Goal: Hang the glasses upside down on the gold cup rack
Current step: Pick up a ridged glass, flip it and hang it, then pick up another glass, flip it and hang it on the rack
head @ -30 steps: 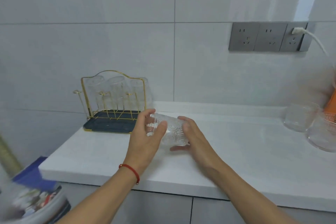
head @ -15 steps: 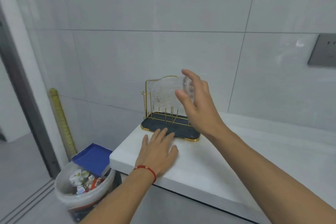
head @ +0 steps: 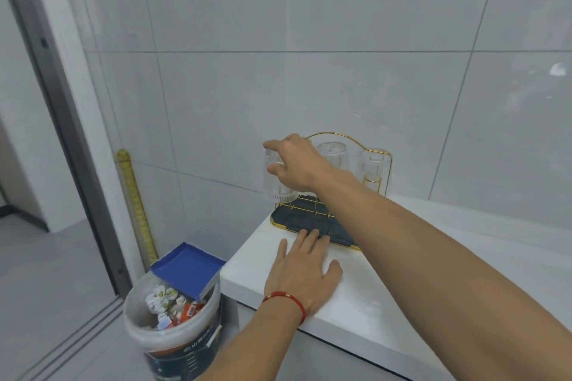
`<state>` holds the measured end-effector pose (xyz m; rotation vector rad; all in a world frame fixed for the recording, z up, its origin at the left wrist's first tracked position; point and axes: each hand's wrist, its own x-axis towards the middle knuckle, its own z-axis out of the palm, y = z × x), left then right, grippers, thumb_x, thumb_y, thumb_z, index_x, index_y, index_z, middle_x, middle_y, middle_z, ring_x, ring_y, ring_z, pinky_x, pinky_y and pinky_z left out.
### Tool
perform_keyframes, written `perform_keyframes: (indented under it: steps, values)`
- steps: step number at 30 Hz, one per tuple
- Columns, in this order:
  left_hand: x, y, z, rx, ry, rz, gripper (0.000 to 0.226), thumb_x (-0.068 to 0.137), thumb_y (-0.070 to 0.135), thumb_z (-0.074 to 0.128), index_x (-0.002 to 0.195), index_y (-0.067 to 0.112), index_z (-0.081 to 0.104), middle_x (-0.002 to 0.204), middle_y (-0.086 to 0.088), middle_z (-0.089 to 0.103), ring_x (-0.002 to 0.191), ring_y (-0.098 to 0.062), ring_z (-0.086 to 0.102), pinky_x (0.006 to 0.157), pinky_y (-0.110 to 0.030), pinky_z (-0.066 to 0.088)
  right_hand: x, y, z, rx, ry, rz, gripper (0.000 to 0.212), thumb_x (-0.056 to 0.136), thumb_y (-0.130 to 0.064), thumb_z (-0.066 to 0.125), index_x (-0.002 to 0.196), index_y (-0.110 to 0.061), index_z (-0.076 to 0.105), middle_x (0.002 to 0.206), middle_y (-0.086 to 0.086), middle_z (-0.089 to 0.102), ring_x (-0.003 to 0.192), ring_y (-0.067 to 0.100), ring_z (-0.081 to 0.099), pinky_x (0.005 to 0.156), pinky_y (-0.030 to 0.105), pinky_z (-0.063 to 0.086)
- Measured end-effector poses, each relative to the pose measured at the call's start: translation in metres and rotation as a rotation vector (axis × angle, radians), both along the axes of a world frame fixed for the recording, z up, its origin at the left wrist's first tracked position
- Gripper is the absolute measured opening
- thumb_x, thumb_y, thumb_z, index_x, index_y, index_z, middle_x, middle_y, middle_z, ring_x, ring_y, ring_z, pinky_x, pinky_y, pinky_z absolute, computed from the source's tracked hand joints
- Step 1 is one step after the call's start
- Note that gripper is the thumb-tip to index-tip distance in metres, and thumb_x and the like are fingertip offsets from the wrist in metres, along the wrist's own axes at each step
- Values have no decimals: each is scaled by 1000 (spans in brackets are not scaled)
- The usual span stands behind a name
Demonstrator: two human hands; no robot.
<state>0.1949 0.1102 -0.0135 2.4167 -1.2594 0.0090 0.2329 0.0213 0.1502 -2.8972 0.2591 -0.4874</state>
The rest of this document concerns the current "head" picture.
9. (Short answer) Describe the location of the white plastic paint bucket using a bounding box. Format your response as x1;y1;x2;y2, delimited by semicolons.
123;272;223;381

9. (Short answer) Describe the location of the person's right forearm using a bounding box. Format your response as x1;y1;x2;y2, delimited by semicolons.
310;162;572;381

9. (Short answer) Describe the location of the person's right hand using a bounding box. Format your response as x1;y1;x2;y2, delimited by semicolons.
263;134;325;192

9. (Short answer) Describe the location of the yellow folding ruler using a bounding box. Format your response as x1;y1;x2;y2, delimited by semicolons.
116;149;158;263

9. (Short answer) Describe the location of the grey sliding door frame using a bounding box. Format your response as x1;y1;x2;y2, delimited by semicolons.
0;0;134;299

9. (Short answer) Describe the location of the dark tray with gold rim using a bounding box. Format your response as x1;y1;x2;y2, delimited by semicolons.
269;192;362;253

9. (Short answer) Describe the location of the clear ribbed glass cup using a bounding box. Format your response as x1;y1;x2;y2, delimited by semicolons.
318;141;350;172
264;149;300;204
359;152;388;194

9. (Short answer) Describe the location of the red and white wrapper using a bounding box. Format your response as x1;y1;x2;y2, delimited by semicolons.
157;299;207;331

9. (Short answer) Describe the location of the red string bracelet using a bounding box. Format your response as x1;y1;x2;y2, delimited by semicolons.
262;291;307;324

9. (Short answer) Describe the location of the metal floor door track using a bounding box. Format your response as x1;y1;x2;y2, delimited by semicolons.
24;295;127;381

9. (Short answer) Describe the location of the person's left hand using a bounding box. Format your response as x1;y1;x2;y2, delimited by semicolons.
264;229;344;319

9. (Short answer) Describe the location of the person's left forearm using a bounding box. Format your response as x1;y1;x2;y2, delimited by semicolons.
196;301;305;381

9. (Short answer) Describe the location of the crumpled white paper trash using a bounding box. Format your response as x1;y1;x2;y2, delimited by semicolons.
144;285;180;315

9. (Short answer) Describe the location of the gold wire cup rack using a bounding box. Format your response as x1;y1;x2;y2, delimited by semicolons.
274;131;394;217

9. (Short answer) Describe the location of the blue cardboard box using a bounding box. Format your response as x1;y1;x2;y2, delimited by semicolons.
149;242;228;302

